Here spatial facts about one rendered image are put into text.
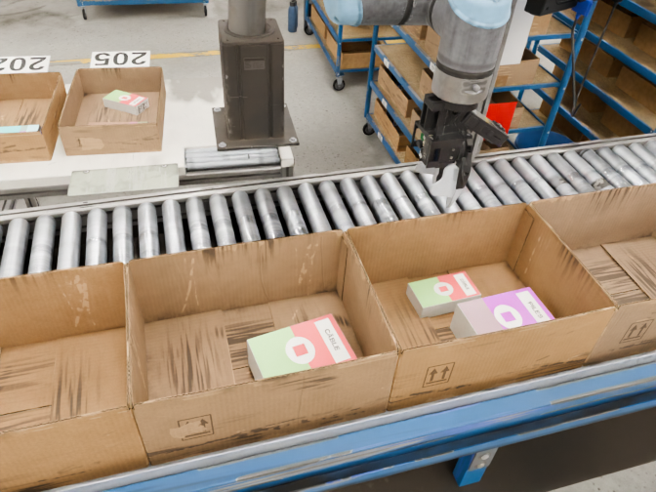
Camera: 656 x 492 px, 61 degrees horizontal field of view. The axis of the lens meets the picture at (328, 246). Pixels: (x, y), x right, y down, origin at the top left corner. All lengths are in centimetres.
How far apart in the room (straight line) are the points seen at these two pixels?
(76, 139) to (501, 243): 124
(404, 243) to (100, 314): 59
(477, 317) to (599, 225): 44
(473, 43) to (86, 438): 78
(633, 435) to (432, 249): 62
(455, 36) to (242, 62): 94
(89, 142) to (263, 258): 92
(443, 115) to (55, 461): 78
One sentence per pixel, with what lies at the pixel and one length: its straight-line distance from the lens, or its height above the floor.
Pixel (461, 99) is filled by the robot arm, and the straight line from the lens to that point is 92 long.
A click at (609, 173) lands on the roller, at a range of 201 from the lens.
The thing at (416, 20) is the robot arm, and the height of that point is 140.
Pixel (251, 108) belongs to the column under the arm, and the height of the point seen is 87.
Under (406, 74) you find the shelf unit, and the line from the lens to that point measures 284.
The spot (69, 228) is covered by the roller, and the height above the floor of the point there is 75.
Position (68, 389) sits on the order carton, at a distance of 107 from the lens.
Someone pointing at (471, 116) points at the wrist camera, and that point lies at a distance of 97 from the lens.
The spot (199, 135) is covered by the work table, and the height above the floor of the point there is 75.
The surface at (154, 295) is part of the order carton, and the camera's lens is 108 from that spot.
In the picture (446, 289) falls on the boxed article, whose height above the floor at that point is 92.
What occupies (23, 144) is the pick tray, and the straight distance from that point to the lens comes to 186.
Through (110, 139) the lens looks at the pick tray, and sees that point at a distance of 182.
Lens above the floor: 173
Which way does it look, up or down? 42 degrees down
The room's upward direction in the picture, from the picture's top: 4 degrees clockwise
